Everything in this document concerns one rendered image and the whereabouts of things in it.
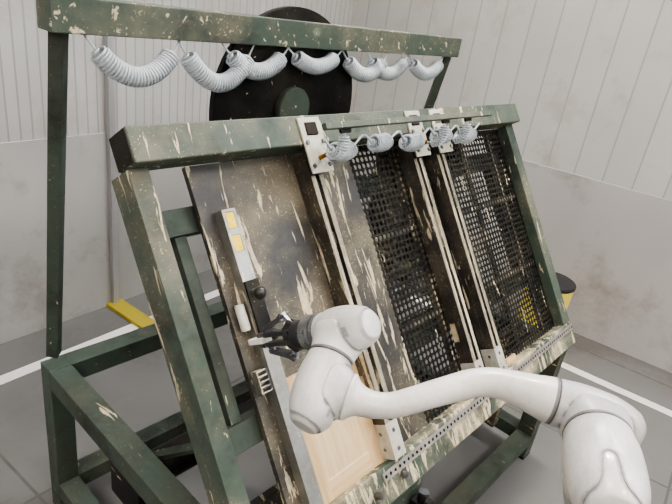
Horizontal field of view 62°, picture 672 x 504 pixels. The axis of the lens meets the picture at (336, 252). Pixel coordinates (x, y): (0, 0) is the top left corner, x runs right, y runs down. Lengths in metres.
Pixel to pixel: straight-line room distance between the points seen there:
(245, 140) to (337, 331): 0.74
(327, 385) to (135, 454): 1.12
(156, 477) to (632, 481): 1.46
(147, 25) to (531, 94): 3.57
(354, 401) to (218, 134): 0.88
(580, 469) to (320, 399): 0.49
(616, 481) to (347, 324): 0.56
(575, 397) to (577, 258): 3.83
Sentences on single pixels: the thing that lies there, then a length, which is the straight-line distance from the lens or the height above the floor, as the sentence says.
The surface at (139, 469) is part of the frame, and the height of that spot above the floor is 0.79.
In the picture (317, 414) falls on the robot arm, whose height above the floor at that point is 1.54.
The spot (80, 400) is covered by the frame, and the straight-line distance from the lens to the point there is 2.40.
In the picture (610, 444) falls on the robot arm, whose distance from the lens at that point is 1.16.
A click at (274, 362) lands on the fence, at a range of 1.71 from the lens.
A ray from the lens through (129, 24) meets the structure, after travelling 1.98.
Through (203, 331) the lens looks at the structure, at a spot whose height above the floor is 1.37.
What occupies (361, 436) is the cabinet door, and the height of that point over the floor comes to 0.99.
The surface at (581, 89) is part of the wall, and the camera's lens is 4.88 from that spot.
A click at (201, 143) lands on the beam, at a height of 1.88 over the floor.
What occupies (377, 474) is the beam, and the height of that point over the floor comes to 0.90.
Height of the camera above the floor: 2.29
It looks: 24 degrees down
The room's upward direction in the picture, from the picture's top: 9 degrees clockwise
